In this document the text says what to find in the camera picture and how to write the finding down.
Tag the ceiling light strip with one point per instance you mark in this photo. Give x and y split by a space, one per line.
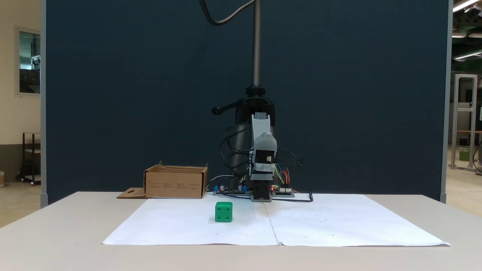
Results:
459 35
465 4
467 55

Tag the blue circuit board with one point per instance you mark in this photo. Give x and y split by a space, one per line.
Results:
230 190

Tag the white paper sheet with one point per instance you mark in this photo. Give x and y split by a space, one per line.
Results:
196 226
346 222

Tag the brown cardboard box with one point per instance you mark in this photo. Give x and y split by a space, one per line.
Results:
175 184

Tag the aluminium profile frame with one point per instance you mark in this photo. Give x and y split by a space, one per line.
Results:
465 120

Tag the dark blue partition panel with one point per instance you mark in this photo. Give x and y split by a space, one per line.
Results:
131 94

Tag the framed window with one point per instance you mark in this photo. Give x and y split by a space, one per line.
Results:
29 62

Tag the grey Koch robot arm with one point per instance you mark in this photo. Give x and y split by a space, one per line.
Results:
261 173

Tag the metal camera stand with clamp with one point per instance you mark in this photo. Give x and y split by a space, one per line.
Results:
257 56

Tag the green die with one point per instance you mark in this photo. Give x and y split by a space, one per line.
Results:
223 212

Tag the green bin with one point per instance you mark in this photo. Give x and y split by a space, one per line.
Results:
464 154

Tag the black shelf cart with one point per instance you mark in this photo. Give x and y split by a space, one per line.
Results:
30 162

